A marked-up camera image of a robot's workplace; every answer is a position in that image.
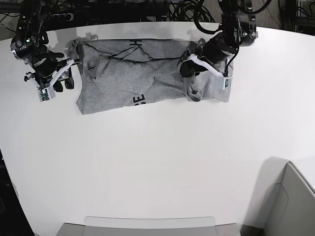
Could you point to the grey T-shirt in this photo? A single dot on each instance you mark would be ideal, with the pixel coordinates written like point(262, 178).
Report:
point(131, 72)

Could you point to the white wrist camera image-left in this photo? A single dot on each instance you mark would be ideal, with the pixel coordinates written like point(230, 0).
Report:
point(46, 94)

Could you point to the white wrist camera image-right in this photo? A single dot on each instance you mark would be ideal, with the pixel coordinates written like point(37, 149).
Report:
point(224, 82)

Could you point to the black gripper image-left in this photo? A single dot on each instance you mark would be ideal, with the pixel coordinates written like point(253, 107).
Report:
point(48, 71)

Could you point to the grey chair bottom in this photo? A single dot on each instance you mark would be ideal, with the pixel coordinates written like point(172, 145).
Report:
point(105, 226)

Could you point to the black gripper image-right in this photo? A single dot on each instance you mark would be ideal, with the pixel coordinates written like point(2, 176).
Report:
point(212, 52)

